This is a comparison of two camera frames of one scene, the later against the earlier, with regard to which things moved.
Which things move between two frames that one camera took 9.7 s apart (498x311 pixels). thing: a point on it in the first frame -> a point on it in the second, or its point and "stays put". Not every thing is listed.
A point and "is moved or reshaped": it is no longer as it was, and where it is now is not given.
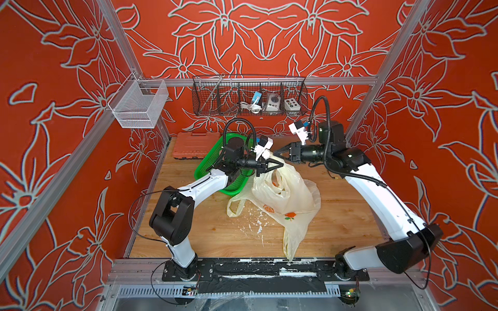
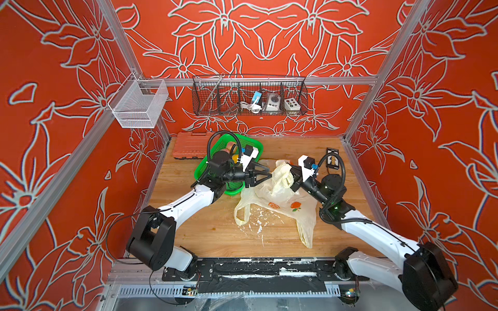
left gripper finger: x=268 y=169 -> x=268 y=175
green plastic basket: x=213 y=156 stays put
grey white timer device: x=273 y=102 stays put
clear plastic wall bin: x=139 y=103 stays put
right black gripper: x=297 y=152 -> x=298 y=177
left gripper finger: x=266 y=154 -> x=253 y=164
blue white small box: x=257 y=94 stays put
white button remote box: x=290 y=104 stays put
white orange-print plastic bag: x=286 y=199 is moved or reshaped
